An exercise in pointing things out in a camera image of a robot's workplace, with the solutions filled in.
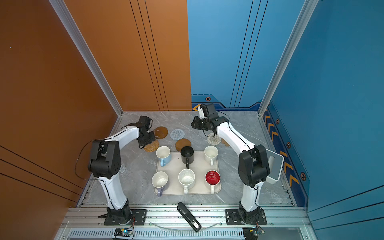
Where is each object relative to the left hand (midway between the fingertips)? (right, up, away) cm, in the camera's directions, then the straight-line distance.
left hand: (152, 139), depth 100 cm
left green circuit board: (-5, -42, -29) cm, 51 cm away
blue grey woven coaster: (+16, +3, +5) cm, 17 cm away
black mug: (+24, -8, -8) cm, 27 cm away
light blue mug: (+10, -8, -8) cm, 15 cm away
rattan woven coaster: (0, -5, -1) cm, 5 cm away
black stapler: (+26, -35, -29) cm, 52 cm away
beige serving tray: (+33, -22, -11) cm, 42 cm away
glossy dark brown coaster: (+3, +4, +9) cm, 10 cm away
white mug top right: (+39, -8, -9) cm, 40 cm away
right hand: (+26, +10, -12) cm, 31 cm away
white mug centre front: (+24, -21, -15) cm, 35 cm away
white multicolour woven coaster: (+43, -1, +3) cm, 43 cm away
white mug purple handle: (+9, -21, -17) cm, 29 cm away
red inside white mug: (+39, -21, -16) cm, 47 cm away
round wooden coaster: (+20, -3, +2) cm, 20 cm away
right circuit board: (+56, -42, -30) cm, 76 cm away
